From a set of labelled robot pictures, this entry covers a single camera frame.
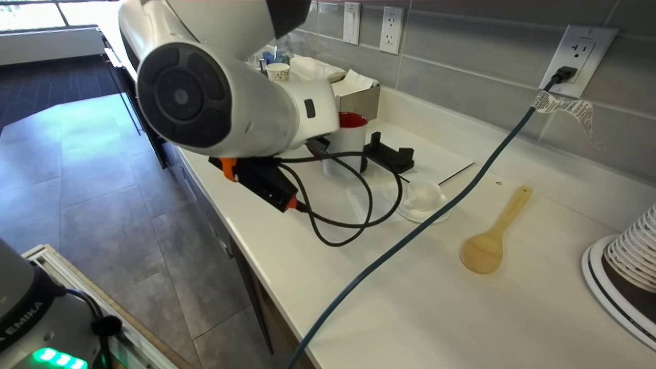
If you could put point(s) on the clear tape piece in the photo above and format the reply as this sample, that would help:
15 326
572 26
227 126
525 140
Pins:
566 109

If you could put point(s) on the white wall switch plate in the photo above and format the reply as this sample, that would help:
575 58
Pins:
352 23

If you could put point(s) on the blue sponge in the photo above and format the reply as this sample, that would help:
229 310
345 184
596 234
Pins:
270 55

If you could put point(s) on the grey robot base green light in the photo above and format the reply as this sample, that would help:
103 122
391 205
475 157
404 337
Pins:
34 319

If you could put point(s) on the black wrist camera orange mount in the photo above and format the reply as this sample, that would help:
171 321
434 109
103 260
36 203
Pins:
263 181

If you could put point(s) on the wooden spoon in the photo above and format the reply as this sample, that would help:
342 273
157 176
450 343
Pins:
484 249

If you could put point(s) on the white metal cart frame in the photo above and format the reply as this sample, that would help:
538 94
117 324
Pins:
136 334

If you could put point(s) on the white saucer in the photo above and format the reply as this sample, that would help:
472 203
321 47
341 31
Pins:
427 213

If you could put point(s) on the metal napkin holder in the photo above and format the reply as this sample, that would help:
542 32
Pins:
361 102

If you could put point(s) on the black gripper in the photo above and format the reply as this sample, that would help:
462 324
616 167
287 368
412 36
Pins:
319 147

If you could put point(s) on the thin metal stick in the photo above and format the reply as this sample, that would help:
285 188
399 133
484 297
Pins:
455 173

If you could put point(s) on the white wall outlet with plug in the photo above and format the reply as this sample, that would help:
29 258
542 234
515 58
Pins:
587 51

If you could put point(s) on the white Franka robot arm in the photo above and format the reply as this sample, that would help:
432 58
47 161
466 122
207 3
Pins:
227 89

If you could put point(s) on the white paper towel stack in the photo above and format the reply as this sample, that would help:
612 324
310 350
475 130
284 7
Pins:
319 67

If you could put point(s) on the dark floor mat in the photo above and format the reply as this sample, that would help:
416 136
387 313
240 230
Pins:
54 84

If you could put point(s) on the clear bottle green cap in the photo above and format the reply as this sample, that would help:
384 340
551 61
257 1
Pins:
284 49

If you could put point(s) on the white plate stack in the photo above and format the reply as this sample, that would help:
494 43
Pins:
608 293

